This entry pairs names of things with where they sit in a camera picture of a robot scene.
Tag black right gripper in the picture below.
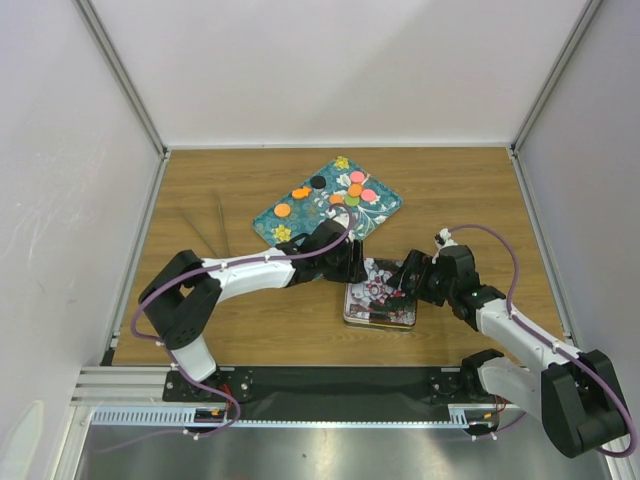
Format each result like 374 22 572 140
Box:
384 249 455 307

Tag orange oval cookie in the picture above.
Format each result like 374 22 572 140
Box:
348 184 363 197

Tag gold tin lid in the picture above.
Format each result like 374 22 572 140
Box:
343 257 417 331

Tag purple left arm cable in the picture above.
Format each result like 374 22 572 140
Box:
94 202 359 454

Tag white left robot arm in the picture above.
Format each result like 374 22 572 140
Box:
136 213 366 400

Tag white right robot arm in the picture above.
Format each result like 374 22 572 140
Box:
387 245 638 458

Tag pink cookie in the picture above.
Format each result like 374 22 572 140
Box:
360 189 377 203
350 171 365 183

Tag metal tongs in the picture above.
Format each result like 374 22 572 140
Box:
178 189 231 257

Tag black sandwich cookie upper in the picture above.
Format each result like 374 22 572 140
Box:
310 175 326 189

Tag pink cookie right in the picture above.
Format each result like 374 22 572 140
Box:
360 189 377 203

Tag small orange fish cookie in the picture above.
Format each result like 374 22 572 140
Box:
292 186 312 200

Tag teal floral tray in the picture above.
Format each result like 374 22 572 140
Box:
252 156 403 246

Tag pink cookie upper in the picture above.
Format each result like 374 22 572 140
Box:
350 171 365 183

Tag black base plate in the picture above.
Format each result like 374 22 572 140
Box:
164 364 506 424

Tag orange round cookie left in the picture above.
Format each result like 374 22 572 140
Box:
274 203 291 218

